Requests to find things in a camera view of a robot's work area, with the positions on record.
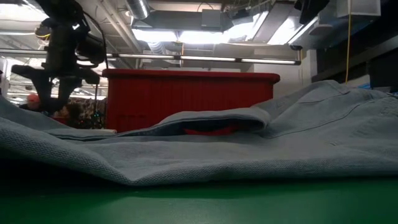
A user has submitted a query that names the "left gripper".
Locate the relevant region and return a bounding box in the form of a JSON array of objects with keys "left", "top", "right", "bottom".
[{"left": 11, "top": 24, "right": 101, "bottom": 114}]

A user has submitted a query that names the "large red plastic laundry bin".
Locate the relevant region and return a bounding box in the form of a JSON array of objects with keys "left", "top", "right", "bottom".
[{"left": 102, "top": 68, "right": 281, "bottom": 137}]

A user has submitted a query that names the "black ceiling device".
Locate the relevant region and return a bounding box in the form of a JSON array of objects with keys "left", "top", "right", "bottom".
[{"left": 34, "top": 24, "right": 52, "bottom": 40}]

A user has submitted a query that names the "grey ceiling box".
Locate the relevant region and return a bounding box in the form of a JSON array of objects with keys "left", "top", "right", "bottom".
[{"left": 201, "top": 9, "right": 223, "bottom": 29}]

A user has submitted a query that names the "long ceiling light bar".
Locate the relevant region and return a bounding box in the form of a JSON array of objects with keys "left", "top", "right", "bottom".
[{"left": 0, "top": 48, "right": 302, "bottom": 66}]

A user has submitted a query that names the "white ceiling box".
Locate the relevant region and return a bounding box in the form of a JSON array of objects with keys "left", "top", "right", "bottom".
[{"left": 336, "top": 0, "right": 382, "bottom": 17}]

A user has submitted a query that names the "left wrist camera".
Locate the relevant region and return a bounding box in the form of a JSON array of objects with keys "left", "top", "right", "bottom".
[{"left": 76, "top": 33, "right": 107, "bottom": 65}]

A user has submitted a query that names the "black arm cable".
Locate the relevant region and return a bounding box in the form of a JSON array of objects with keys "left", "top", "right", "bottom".
[{"left": 82, "top": 11, "right": 109, "bottom": 70}]

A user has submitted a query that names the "round silver ventilation duct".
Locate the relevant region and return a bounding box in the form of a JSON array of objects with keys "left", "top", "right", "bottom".
[{"left": 126, "top": 0, "right": 150, "bottom": 20}]

